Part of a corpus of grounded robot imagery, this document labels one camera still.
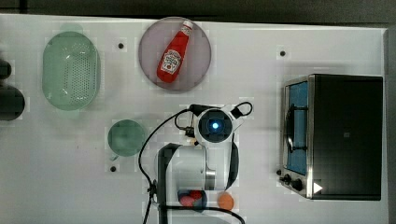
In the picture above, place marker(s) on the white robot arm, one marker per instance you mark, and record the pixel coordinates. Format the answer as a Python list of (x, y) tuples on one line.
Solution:
[(212, 163)]

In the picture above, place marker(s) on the green mug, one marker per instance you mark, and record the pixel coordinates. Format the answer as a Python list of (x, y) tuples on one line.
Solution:
[(125, 138)]

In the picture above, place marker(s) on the grey round plate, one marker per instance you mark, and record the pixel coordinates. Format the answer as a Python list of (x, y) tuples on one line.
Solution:
[(197, 57)]

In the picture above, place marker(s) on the red ketchup bottle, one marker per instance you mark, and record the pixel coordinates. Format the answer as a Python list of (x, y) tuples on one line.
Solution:
[(173, 56)]

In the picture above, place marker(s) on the red strawberry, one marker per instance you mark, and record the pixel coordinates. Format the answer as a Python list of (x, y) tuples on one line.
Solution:
[(191, 198)]

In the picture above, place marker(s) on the blue bowl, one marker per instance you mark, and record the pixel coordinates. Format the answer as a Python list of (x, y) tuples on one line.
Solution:
[(202, 199)]

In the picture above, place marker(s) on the orange fruit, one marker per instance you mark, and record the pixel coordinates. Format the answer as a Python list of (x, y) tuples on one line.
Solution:
[(225, 201)]

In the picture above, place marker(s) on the black toaster oven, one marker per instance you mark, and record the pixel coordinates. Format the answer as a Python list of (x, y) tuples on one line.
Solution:
[(332, 137)]

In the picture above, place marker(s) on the green colander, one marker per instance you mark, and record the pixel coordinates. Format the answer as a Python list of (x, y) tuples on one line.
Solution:
[(71, 69)]

